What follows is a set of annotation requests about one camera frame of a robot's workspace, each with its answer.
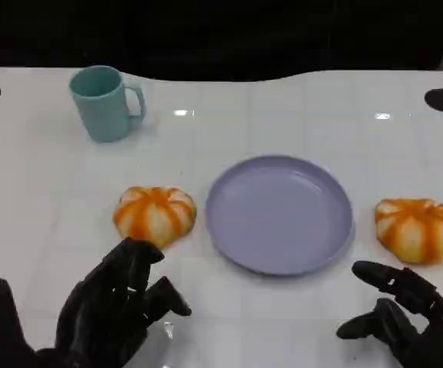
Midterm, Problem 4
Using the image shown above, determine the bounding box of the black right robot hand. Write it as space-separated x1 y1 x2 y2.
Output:
336 260 443 368

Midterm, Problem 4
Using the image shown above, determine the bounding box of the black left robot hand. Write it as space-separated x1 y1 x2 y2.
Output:
54 236 192 368

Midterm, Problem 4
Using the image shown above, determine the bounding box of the orange and white bread roll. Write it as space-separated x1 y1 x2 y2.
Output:
113 186 199 249
373 197 443 265

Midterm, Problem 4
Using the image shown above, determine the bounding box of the pale green mug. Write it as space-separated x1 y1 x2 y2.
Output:
67 64 148 143

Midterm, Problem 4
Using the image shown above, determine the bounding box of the lilac plate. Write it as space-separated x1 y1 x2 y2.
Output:
205 154 356 277

